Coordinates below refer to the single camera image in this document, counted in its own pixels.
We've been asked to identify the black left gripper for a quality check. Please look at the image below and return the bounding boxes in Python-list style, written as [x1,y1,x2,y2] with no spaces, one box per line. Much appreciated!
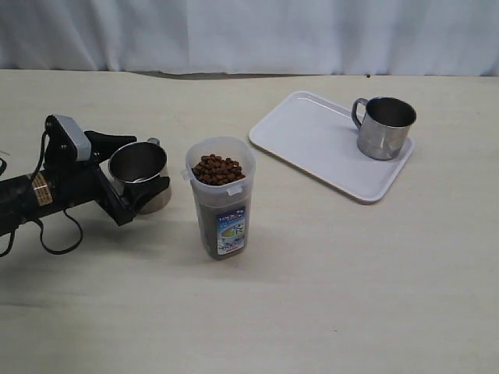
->
[29,115,171,226]

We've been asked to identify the steel mug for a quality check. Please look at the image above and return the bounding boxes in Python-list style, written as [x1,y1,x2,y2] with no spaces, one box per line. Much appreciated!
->
[351,97,416,161]
[108,138,169,192]

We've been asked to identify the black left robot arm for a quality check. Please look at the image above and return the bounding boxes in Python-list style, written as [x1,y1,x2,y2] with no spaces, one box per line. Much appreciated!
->
[1,115,170,235]

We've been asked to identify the clear plastic pitcher with label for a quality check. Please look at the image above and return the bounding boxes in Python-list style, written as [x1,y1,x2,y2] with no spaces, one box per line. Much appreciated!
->
[182,136,256,260]

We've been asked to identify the white plastic tray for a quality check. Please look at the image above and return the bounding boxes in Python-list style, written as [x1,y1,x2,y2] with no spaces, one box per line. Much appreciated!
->
[249,90,416,204]

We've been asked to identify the white backdrop curtain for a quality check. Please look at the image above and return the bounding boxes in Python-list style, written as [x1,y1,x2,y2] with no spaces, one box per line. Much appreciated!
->
[1,1,498,76]

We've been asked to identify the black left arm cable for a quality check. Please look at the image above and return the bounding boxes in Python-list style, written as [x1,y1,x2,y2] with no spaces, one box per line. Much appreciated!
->
[0,128,83,257]

